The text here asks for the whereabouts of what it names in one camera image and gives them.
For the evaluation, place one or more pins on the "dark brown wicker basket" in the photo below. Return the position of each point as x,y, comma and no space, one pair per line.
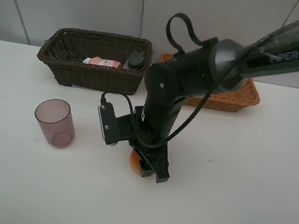
65,51

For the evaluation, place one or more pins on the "orange wicker basket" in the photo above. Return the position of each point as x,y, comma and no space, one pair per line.
229,102

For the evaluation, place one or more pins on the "translucent purple plastic cup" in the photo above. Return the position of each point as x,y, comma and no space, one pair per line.
55,120

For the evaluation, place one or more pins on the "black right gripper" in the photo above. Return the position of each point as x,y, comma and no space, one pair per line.
153,151

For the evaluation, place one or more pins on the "red orange peach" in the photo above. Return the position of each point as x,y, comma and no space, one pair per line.
133,160

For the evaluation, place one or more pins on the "pink bottle white cap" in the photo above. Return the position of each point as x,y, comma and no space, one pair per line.
102,62

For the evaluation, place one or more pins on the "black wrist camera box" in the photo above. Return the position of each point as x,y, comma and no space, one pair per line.
114,129

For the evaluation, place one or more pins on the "dark grey pump bottle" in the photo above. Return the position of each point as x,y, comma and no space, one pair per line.
135,61

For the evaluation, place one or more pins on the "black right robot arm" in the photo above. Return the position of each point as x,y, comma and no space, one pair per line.
216,66

